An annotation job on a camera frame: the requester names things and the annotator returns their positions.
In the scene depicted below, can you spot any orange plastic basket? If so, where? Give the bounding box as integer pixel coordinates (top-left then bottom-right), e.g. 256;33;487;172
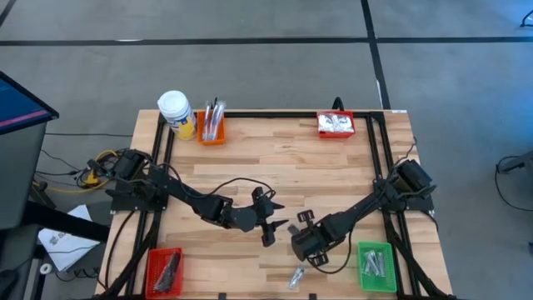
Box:
196;108;227;146

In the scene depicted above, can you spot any green plastic basket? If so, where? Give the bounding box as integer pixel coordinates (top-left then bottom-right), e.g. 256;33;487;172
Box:
356;241;399;293

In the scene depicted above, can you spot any black monitor blue screen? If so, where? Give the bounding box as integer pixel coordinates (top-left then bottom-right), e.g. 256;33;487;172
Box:
0;70;60;137

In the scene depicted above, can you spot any yellow black cable bundle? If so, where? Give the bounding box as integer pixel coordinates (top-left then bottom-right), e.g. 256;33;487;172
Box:
32;148;122;195

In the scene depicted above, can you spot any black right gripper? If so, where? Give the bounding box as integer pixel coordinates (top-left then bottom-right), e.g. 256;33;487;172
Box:
290;209;331;268

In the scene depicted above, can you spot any black stand bar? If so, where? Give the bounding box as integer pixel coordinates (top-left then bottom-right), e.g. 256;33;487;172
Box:
22;201;112;243

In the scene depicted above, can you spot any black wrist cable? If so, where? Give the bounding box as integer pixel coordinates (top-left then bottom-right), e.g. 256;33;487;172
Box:
306;227;355;275
166;177;276;201

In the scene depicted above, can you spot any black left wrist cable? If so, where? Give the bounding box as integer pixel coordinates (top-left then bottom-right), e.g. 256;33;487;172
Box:
166;177;276;201

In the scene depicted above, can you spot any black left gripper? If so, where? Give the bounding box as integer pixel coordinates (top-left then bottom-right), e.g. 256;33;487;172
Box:
251;186;290;248

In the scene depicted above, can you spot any black floor cable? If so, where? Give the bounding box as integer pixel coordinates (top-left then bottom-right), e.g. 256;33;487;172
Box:
493;154;533;212
44;132;134;138

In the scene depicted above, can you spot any white paper sheet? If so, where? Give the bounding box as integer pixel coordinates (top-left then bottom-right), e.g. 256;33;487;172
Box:
37;203;102;273

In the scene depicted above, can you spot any bagged red white toothbrush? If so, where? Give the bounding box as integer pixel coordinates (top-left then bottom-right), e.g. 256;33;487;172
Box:
202;101;212;141

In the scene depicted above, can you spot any Lysol wipes canister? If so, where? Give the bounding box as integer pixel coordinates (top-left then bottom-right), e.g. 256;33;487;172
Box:
157;90;199;141

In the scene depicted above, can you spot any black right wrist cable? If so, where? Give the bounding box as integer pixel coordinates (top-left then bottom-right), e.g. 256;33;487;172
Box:
306;227;355;275

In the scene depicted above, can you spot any black aluminium table frame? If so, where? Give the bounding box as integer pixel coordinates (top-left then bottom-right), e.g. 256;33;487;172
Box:
94;108;457;300

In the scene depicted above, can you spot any red plastic basket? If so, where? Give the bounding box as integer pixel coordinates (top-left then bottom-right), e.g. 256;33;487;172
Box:
316;110;356;139
144;247;185;300

